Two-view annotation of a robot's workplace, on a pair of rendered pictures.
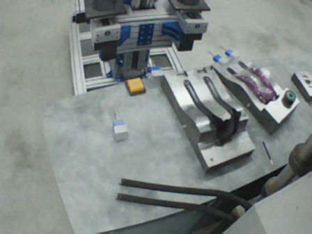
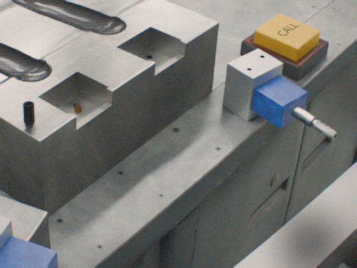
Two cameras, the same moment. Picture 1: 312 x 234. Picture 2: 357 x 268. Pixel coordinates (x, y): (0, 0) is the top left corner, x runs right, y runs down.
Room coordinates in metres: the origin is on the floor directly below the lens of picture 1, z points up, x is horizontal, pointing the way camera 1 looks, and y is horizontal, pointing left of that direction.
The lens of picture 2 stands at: (1.76, -0.33, 1.29)
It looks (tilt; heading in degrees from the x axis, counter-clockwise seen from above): 38 degrees down; 154
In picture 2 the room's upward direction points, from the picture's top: 5 degrees clockwise
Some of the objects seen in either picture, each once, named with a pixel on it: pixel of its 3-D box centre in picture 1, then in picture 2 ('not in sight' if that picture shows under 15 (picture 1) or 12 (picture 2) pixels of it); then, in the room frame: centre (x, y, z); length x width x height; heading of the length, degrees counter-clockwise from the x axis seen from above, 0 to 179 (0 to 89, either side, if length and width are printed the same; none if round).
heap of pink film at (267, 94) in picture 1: (258, 81); not in sight; (1.25, -0.49, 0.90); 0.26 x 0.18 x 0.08; 48
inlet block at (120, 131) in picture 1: (118, 123); not in sight; (0.86, 0.15, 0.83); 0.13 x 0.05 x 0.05; 24
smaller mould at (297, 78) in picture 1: (306, 85); not in sight; (1.42, -0.92, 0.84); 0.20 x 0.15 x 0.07; 31
